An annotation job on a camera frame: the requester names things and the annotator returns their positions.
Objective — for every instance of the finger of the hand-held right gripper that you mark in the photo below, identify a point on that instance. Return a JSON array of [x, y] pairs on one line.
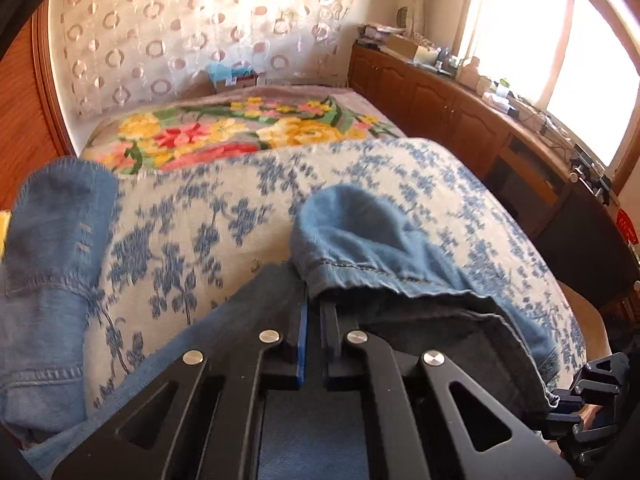
[[565, 400], [562, 425]]

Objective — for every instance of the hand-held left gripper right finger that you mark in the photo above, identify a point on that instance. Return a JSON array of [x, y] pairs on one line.
[[327, 355]]

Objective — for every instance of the folded dark blue denim pants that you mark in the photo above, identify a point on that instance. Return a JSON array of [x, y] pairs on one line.
[[45, 240]]

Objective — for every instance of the bright window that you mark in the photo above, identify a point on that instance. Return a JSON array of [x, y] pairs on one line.
[[560, 50]]

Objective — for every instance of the light blue denim pants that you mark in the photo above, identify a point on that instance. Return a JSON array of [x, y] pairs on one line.
[[360, 230]]

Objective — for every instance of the sheer circle pattern curtain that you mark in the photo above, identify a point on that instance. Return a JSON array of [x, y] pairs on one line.
[[200, 25]]

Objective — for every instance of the blue floral bed sheet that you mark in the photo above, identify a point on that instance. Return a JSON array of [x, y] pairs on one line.
[[210, 220]]

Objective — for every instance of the open cardboard box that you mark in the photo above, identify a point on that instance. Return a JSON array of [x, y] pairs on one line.
[[412, 49]]

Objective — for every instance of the colourful flower blanket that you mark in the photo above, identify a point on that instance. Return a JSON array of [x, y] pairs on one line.
[[210, 132]]

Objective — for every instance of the stack of papers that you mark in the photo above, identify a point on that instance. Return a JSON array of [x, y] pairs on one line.
[[375, 34]]

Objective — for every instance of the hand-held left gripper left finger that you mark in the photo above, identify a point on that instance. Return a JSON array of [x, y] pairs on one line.
[[301, 360]]

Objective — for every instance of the wooden sideboard cabinet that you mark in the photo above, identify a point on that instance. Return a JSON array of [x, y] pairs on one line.
[[450, 110]]

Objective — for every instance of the small box with blue cloth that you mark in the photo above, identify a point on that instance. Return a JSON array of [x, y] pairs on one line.
[[232, 77]]

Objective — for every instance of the pale pink bottle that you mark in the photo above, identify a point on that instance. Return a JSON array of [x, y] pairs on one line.
[[470, 72]]

